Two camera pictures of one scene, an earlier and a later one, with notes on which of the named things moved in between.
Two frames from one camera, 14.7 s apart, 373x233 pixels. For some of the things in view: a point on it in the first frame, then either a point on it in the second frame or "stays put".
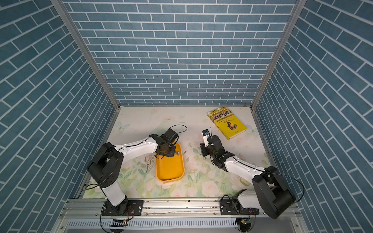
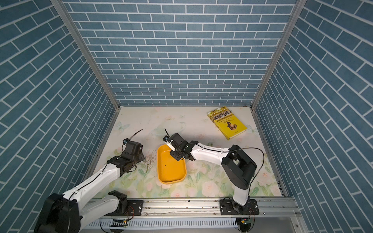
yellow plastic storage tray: x=169 y=168 stays put
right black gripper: x=204 y=153 -> x=174 y=154
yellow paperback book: x=228 y=124 stays put
